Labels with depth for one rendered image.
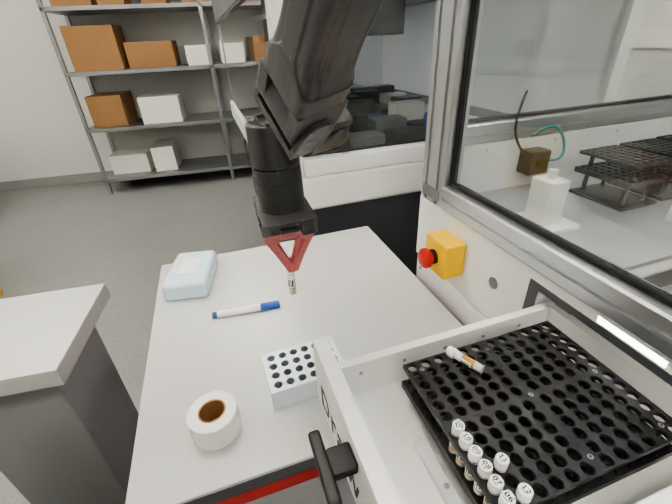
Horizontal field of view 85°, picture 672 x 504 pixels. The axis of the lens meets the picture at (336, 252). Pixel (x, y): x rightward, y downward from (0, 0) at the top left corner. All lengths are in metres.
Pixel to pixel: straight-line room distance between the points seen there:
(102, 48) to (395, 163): 3.32
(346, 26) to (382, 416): 0.42
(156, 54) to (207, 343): 3.50
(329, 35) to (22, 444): 1.00
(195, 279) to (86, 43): 3.44
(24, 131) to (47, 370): 4.23
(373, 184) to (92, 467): 1.02
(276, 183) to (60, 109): 4.40
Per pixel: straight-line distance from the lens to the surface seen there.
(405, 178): 1.20
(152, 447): 0.64
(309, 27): 0.28
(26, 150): 5.02
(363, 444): 0.38
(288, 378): 0.60
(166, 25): 4.43
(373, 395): 0.52
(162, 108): 4.02
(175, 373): 0.72
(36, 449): 1.10
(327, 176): 1.09
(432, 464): 0.47
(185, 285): 0.86
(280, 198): 0.44
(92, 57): 4.13
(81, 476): 1.17
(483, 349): 0.51
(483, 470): 0.40
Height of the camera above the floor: 1.25
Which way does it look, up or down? 30 degrees down
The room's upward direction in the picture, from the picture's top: 3 degrees counter-clockwise
